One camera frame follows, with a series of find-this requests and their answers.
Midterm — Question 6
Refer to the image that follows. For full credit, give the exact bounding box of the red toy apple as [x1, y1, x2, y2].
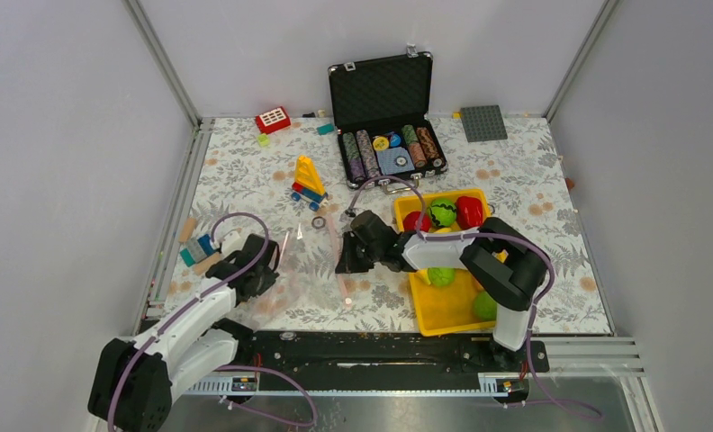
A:
[402, 211, 433, 232]

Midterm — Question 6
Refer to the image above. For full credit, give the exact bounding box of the clear zip top bag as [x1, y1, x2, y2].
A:
[248, 215, 354, 329]

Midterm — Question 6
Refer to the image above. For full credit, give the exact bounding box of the green toy lime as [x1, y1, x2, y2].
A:
[427, 267, 456, 287]
[473, 291, 497, 322]

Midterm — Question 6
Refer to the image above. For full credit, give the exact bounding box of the green striped toy watermelon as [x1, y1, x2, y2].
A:
[427, 198, 457, 228]

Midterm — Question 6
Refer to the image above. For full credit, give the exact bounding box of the red toy pepper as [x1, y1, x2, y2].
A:
[456, 195, 485, 230]

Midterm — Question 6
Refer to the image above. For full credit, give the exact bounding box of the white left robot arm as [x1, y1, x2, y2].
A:
[87, 233, 286, 431]

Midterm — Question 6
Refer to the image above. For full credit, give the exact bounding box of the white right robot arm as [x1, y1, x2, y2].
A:
[335, 211, 555, 371]

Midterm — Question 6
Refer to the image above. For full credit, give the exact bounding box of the yellow blue block tower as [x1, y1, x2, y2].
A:
[291, 156, 329, 212]

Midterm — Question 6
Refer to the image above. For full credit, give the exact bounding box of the yellow plastic tray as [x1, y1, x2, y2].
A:
[393, 189, 495, 337]

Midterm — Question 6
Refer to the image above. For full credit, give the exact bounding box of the wooden cylinder block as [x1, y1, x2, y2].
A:
[177, 217, 197, 244]

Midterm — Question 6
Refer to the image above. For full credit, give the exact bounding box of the floral table mat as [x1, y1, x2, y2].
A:
[189, 118, 612, 335]

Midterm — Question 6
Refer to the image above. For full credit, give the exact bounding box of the black poker chip case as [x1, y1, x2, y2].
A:
[327, 45, 448, 190]

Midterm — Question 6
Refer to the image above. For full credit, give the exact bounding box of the green toy lime front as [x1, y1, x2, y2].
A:
[473, 291, 497, 322]

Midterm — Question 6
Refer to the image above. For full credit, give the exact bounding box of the teal small block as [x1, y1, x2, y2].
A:
[317, 123, 335, 135]

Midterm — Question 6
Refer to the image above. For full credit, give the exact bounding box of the grey lego baseplate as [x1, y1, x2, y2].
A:
[460, 105, 508, 142]

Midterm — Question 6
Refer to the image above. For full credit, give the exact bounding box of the red white toy block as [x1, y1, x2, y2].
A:
[255, 106, 292, 134]

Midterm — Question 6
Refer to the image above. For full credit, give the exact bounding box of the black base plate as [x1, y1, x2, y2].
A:
[213, 319, 549, 392]

